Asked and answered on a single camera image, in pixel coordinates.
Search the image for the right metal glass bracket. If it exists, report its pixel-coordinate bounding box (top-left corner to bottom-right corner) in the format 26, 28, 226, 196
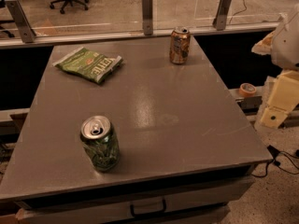
213, 0, 232, 31

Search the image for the green soda can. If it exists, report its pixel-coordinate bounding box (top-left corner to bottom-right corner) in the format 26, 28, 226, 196
80, 116, 120, 173

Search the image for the middle metal glass bracket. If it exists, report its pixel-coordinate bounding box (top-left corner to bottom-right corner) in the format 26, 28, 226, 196
142, 0, 153, 35

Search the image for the left metal glass bracket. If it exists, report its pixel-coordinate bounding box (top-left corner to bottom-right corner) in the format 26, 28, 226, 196
6, 0, 36, 43

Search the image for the orange soda can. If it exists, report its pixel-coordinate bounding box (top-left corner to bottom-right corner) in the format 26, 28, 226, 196
169, 26, 191, 64

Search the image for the glass barrier panel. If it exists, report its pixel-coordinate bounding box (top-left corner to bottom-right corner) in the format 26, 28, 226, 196
0, 0, 299, 42

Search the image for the metal glass bracket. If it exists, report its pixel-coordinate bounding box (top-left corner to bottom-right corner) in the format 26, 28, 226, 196
142, 0, 153, 35
6, 0, 36, 43
213, 0, 232, 31

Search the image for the orange tape roll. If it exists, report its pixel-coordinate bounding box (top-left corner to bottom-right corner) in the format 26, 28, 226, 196
239, 83, 256, 97

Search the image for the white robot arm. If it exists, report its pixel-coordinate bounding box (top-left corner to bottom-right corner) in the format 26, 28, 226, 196
251, 4, 299, 128

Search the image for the green jalapeno chip bag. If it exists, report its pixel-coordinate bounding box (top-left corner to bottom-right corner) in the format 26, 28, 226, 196
52, 47, 123, 84

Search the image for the white drawer with black handle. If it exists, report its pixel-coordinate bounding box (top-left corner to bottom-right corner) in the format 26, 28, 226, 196
16, 175, 254, 224

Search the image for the black power cable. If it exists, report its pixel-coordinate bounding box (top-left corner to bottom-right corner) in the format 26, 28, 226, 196
250, 145, 299, 179

